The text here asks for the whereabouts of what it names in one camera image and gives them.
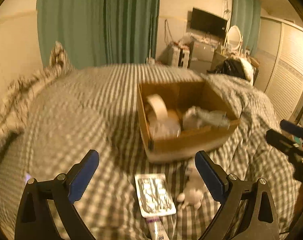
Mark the wide green curtain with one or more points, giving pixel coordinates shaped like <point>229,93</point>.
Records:
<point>91,22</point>

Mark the brown cardboard box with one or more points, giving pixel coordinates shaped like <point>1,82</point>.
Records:
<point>181,143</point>

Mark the oval white vanity mirror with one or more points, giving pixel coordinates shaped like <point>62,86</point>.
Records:
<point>234,37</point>

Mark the black wall television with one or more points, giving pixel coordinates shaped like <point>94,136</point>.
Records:
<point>208,23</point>

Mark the black bag on bed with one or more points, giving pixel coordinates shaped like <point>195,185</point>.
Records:
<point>230,66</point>

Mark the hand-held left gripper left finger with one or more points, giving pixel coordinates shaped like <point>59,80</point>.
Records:
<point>83,176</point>

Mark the white louvered wardrobe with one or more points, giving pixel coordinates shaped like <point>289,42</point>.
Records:
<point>284,65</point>

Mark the white tube with purple label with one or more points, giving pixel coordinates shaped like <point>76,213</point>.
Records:
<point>157,228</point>

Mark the grey cabinet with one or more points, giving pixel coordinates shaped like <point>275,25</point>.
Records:
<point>201,56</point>

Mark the narrow green curtain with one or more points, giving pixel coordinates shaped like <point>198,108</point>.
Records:
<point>245,22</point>

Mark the crumpled clear plastic bag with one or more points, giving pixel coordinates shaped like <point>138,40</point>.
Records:
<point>204,118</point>

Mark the silver blister pack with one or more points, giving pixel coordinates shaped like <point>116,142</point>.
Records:
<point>155,195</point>

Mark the small white plush toy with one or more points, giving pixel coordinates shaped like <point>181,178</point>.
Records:
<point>194,192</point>

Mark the beige tape roll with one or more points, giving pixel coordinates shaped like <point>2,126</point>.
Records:
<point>157,106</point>

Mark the grey checked blanket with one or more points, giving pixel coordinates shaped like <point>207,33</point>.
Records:
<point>79,120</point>

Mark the white drawer cabinet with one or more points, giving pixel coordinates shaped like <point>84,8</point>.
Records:
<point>179,55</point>

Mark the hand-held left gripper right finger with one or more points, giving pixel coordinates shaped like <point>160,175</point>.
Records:
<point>208,177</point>

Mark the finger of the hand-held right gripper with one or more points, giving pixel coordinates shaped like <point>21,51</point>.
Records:
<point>295,128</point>
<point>281,140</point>

